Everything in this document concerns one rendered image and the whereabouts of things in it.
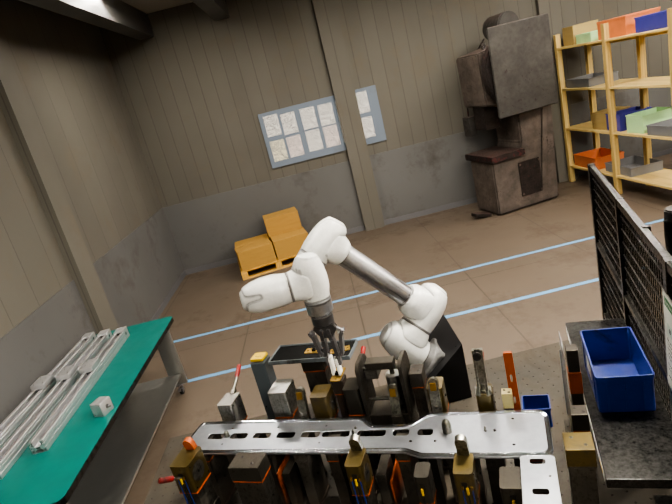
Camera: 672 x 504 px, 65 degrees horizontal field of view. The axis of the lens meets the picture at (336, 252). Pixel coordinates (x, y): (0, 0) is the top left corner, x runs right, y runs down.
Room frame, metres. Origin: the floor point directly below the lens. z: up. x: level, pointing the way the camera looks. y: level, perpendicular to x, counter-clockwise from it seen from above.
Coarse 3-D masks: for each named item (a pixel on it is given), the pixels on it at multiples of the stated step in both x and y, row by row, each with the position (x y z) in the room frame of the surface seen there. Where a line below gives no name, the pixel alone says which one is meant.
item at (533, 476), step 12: (528, 456) 1.32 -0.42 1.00; (540, 456) 1.31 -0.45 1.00; (552, 456) 1.30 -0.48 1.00; (528, 468) 1.27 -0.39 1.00; (540, 468) 1.26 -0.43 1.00; (552, 468) 1.25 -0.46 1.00; (528, 480) 1.23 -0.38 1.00; (540, 480) 1.22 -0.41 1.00; (552, 480) 1.21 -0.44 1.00; (528, 492) 1.19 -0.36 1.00; (552, 492) 1.17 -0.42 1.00
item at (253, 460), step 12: (240, 456) 1.63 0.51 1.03; (252, 456) 1.62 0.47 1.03; (264, 456) 1.60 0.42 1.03; (228, 468) 1.59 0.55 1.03; (240, 468) 1.57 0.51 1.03; (252, 468) 1.55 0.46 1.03; (264, 468) 1.58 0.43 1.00; (240, 480) 1.58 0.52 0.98; (252, 480) 1.56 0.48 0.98; (264, 480) 1.57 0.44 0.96; (240, 492) 1.59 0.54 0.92; (252, 492) 1.57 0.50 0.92; (264, 492) 1.55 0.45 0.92; (276, 492) 1.61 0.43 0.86
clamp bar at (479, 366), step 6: (474, 348) 1.65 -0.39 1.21; (480, 348) 1.63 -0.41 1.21; (474, 354) 1.61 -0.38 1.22; (480, 354) 1.62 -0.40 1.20; (474, 360) 1.62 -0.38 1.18; (480, 360) 1.63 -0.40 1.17; (474, 366) 1.62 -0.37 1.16; (480, 366) 1.62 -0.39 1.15; (480, 372) 1.62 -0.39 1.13; (480, 378) 1.62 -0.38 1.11; (486, 378) 1.61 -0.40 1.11; (486, 384) 1.60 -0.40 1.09; (486, 390) 1.60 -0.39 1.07; (480, 396) 1.61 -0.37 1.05
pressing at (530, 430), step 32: (448, 416) 1.60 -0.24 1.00; (480, 416) 1.56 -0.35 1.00; (512, 416) 1.52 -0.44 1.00; (544, 416) 1.48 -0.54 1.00; (224, 448) 1.75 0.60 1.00; (256, 448) 1.70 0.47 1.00; (288, 448) 1.65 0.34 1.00; (320, 448) 1.61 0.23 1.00; (384, 448) 1.52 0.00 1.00; (416, 448) 1.48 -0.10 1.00; (448, 448) 1.44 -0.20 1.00; (480, 448) 1.41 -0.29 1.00; (512, 448) 1.37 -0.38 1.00; (544, 448) 1.34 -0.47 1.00
